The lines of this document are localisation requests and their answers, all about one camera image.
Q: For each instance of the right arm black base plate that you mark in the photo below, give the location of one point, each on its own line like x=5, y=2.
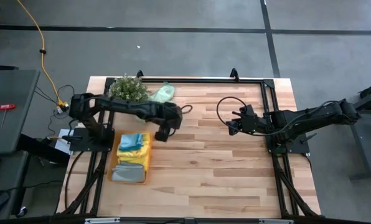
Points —
x=299, y=147

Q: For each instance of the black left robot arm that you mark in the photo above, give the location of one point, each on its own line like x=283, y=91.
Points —
x=123, y=107

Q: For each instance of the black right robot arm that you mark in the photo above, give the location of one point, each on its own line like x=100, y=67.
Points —
x=313, y=118

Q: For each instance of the orange translucent plastic bin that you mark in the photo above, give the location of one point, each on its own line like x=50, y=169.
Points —
x=110, y=168

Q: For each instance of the grey microfiber towel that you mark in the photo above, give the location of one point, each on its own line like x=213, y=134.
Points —
x=128, y=172

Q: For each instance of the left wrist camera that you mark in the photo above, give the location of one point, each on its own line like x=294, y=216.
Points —
x=162, y=136

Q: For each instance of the silver metal bracket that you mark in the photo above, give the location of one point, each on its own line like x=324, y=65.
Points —
x=275, y=221
x=101, y=221

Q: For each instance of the light blue microfiber towel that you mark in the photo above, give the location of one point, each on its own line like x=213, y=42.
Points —
x=131, y=141

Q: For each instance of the dark grey desk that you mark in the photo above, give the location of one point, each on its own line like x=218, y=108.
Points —
x=14, y=93

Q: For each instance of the black aluminium table frame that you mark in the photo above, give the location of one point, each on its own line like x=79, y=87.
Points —
x=204, y=80

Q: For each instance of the light green microfiber towel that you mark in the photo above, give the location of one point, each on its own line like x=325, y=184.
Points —
x=163, y=93

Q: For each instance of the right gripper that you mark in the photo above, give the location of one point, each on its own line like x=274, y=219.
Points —
x=252, y=124

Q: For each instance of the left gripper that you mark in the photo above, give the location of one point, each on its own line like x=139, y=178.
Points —
x=170, y=118

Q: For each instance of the small artificial green plant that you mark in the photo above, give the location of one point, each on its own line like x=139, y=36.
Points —
x=128, y=90

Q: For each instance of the black upright frame bracket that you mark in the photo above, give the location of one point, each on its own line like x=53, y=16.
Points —
x=140, y=74
x=234, y=74

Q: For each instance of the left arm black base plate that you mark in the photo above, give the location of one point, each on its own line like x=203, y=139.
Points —
x=79, y=144

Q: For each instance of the grey caster wheel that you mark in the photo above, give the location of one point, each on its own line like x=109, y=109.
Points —
x=22, y=211

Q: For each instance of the dark grey metal stand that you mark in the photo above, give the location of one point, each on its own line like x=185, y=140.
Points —
x=369, y=140

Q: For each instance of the white flat box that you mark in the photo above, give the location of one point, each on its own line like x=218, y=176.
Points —
x=61, y=144

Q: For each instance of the dark low desk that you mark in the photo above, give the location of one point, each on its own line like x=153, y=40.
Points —
x=5, y=174

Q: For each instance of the black desk beam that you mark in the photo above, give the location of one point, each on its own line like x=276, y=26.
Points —
x=39, y=149

